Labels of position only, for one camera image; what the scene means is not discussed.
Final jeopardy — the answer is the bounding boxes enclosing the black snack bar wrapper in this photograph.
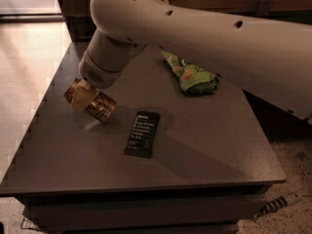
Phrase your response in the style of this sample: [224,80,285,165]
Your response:
[124,111,161,158]

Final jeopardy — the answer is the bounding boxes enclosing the striped cable on floor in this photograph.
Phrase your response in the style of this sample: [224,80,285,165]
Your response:
[253,192,304,219]

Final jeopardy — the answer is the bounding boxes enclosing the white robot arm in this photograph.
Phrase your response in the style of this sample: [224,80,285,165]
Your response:
[79,0,312,120]

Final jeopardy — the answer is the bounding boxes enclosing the orange soda can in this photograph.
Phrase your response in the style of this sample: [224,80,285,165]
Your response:
[63,79,117,123]

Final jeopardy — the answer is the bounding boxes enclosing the wooden wall panel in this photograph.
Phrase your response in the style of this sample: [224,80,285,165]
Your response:
[58,0,312,42]

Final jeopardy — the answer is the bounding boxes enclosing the grey metal table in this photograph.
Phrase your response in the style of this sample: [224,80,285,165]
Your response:
[0,43,286,234]

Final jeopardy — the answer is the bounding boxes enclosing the green chip bag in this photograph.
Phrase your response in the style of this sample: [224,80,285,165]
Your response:
[162,52,219,95]

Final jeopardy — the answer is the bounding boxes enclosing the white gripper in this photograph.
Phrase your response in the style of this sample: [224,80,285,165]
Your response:
[70,54,121,112]

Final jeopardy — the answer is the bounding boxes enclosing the right metal wall bracket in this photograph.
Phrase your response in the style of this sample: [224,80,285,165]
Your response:
[254,0,274,17]

